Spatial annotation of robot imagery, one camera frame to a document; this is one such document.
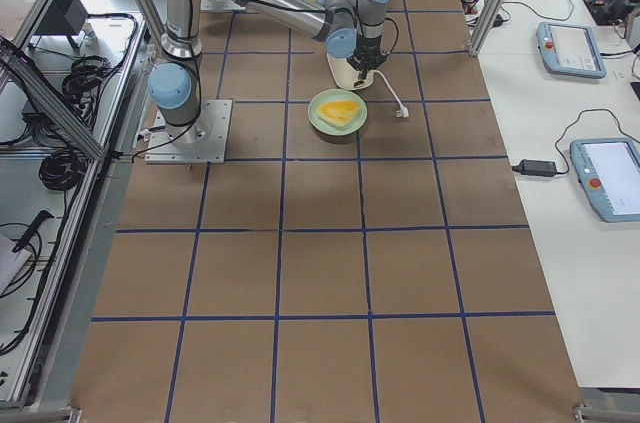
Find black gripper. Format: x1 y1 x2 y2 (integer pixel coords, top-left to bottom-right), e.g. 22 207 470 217
347 35 387 72

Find white toaster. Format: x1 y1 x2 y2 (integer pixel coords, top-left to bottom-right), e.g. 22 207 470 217
327 54 374 91

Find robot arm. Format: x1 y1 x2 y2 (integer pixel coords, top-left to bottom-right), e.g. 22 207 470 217
161 0 389 89

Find green plate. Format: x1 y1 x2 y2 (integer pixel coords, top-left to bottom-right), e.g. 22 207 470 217
308 89 368 136

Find yellow toast on plate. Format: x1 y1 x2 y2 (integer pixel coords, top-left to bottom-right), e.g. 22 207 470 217
317 100 361 128

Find black power adapter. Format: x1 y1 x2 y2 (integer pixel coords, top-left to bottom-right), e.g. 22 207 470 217
511 159 559 178

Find far blue teach pendant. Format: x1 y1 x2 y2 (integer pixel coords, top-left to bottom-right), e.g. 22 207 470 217
536 22 607 79

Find blue teach pendant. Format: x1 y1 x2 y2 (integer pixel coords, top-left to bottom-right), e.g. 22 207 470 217
536 22 607 79
570 137 639 223

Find near blue teach pendant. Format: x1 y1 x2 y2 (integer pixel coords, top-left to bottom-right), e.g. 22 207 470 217
570 137 639 223

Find black monitor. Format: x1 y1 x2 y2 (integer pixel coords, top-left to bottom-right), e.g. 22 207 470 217
34 0 88 50

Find white toaster power cable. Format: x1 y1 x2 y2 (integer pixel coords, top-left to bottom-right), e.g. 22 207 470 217
373 69 412 121

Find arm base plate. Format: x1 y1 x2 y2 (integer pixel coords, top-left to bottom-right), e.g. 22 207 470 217
143 99 233 164
200 0 246 13

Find coiled black cables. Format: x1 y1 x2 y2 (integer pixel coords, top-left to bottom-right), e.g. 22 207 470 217
38 148 84 192

